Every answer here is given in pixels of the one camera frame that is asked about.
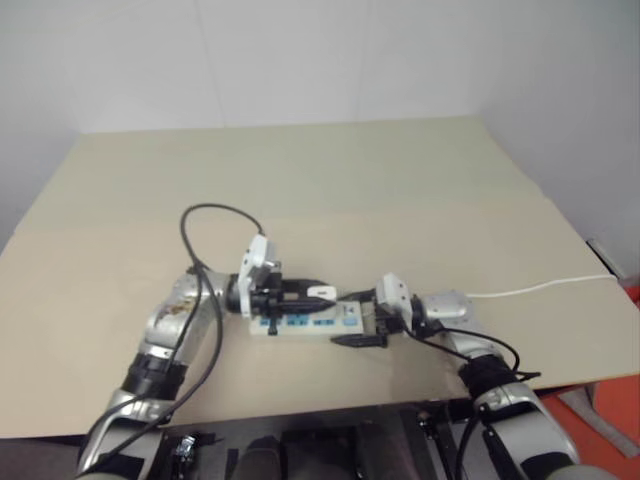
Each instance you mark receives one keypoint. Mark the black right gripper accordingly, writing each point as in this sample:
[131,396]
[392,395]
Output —
[382,325]

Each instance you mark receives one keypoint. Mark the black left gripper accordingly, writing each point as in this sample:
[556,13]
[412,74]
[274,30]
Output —
[265,301]

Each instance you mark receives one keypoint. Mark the white charger plug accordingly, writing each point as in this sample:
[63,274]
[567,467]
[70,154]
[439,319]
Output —
[320,291]

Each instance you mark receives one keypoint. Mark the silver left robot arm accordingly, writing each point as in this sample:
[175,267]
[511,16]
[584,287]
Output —
[167,322]

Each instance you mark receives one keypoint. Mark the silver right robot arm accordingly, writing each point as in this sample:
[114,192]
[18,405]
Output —
[530,415]

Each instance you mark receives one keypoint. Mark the white power strip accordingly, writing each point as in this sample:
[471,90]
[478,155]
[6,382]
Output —
[325,328]

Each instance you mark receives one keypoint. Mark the silver metal clamp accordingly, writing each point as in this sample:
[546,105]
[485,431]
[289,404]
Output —
[186,446]

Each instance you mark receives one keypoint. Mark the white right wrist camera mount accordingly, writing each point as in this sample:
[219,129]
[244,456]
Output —
[392,294]

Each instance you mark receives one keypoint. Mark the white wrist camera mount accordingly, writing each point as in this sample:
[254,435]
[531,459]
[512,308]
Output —
[392,294]
[257,260]

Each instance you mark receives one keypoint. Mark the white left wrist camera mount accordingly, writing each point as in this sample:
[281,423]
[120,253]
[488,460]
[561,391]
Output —
[257,260]

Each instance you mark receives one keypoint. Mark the grey metal frame piece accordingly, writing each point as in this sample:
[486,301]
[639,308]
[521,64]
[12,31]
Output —
[595,407]

